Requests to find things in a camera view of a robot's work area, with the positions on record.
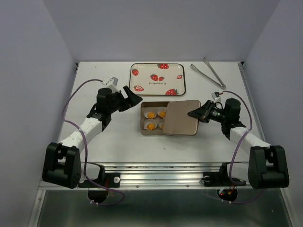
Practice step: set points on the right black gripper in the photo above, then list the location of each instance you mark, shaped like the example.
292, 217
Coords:
202, 113

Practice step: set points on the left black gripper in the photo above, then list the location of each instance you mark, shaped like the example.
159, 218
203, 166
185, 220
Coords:
133, 99

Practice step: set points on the brown tin lid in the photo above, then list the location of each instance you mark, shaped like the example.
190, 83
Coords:
177, 121

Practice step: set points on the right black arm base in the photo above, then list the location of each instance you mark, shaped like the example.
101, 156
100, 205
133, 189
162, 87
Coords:
220, 178

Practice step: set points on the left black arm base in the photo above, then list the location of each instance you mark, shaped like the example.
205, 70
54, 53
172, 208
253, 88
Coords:
99, 175

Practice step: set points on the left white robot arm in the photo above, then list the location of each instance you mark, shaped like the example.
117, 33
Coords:
62, 165

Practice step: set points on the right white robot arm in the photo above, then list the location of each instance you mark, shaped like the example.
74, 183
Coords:
267, 165

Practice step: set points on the brown square tin box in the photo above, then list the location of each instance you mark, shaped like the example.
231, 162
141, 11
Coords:
156, 105

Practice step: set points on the white paper cup back-left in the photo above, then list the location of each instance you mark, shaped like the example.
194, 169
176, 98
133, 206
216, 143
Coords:
148, 109

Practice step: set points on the white paper cup front-left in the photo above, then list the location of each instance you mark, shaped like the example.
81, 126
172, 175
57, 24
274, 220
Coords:
149, 121

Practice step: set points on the strawberry print tray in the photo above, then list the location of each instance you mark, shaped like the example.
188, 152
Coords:
157, 79

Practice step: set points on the white paper cup back-right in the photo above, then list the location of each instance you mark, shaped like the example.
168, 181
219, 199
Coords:
162, 108

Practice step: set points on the white paper cup front-right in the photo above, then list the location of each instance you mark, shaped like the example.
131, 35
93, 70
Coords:
160, 122

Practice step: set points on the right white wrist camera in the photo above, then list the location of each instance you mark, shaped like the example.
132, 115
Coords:
216, 96

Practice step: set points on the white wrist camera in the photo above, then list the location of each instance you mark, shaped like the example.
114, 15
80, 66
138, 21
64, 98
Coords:
216, 96
111, 84

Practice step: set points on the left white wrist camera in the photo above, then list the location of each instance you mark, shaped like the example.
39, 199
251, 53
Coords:
111, 84

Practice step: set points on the aluminium mounting rail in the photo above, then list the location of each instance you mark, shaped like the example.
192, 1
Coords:
164, 176

